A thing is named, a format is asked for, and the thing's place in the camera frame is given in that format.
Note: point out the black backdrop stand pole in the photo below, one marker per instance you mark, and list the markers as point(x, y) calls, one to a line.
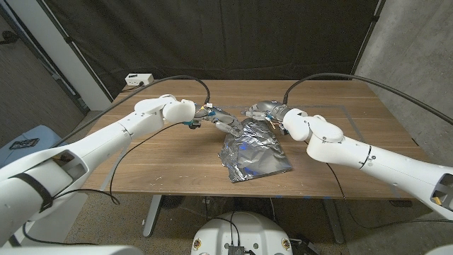
point(375, 18)
point(69, 39)

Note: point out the black floor device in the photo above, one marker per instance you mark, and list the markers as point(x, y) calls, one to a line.
point(304, 246)

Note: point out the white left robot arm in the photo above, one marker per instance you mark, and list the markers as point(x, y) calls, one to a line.
point(106, 138)

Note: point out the black round fan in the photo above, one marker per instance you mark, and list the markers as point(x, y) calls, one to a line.
point(172, 202)

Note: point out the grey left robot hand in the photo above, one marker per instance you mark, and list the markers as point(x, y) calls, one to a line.
point(223, 118)

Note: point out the black backdrop curtain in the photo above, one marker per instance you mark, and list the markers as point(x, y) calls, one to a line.
point(212, 35)

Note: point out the blue plastic case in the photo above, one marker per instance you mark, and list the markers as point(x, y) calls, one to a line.
point(44, 136)

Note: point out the grey table leg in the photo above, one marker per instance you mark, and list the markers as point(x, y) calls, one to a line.
point(334, 223)

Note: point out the crinkled aluminum foil sheet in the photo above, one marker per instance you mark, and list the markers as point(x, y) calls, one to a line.
point(255, 152)

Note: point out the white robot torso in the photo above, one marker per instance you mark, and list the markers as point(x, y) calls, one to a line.
point(244, 230)

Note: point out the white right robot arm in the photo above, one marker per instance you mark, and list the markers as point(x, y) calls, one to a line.
point(371, 161)

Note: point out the white power outlet box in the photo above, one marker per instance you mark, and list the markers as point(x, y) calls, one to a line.
point(138, 79)

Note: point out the white table leg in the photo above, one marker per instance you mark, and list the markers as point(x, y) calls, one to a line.
point(151, 216)

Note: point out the grey tape outline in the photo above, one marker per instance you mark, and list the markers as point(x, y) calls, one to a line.
point(325, 105)

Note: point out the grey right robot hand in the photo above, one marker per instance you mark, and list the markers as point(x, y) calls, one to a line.
point(269, 110)

